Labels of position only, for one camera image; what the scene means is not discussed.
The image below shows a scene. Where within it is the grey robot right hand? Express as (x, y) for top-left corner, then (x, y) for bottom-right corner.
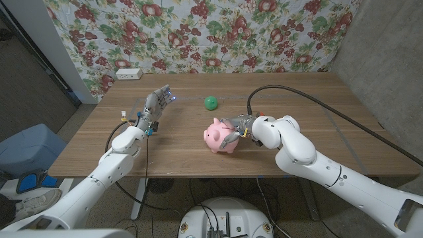
(219, 114), (262, 150)

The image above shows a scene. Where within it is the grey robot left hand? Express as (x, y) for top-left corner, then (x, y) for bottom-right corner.
(135, 84), (176, 132)

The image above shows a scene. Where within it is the pink plastic piggy bank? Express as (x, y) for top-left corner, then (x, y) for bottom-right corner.
(203, 117), (241, 154)

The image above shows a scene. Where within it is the green ball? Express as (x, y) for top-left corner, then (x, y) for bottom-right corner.
(203, 95), (219, 111)

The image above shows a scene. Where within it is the white power strip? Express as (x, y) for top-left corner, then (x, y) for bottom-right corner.
(115, 67), (143, 81)

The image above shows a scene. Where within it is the round black floor fan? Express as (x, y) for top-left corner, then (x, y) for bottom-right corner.
(148, 177), (175, 194)

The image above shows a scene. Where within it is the floral fruit print backdrop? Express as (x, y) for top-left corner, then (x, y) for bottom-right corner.
(42, 0), (363, 102)

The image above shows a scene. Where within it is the white robot torso base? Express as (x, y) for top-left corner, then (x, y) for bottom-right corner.
(177, 196), (274, 238)

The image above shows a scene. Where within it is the white table leg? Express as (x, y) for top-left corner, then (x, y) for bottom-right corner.
(130, 177), (150, 221)

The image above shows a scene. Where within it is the grey table leg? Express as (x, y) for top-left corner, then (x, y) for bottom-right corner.
(299, 177), (321, 221)

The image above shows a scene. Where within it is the blue-grey plastic bin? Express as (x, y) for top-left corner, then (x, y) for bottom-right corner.
(0, 123), (68, 179)

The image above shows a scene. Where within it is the blue foot pedal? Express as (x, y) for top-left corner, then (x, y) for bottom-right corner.
(15, 168), (60, 194)

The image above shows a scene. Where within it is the grey sneaker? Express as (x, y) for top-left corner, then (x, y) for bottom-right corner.
(15, 188), (63, 219)

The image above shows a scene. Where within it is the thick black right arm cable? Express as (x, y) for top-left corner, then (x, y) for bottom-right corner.
(247, 85), (423, 167)

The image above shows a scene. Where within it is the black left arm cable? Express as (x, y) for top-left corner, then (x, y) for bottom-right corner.
(104, 118), (182, 219)

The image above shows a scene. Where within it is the white wall pillar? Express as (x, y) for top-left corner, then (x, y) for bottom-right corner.
(1, 0), (98, 105)

